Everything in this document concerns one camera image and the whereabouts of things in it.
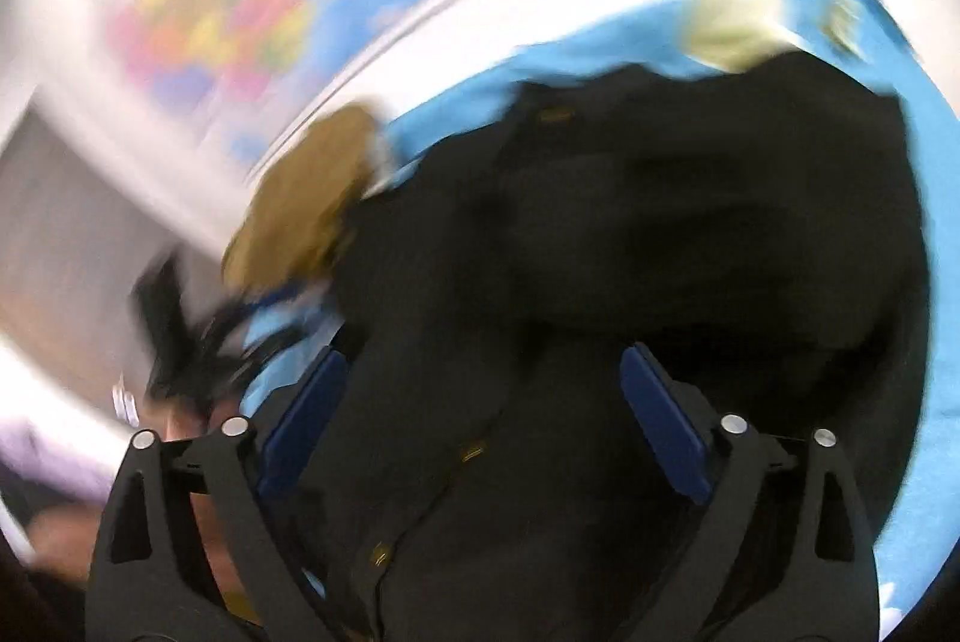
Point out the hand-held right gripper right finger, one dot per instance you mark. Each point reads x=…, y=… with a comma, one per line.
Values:
x=667, y=426

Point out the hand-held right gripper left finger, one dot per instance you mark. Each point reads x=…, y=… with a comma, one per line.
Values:
x=304, y=426

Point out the mustard garment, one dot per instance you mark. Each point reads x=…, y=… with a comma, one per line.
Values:
x=300, y=214

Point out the wooden door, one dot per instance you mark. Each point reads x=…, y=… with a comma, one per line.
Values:
x=67, y=237

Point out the black garment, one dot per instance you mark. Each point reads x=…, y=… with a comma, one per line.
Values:
x=637, y=237

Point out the colourful wall map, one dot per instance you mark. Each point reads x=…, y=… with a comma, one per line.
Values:
x=225, y=12

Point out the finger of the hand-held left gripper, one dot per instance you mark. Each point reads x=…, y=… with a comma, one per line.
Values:
x=277, y=301
x=274, y=349

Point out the blue floral blanket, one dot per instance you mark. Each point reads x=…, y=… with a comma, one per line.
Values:
x=450, y=109

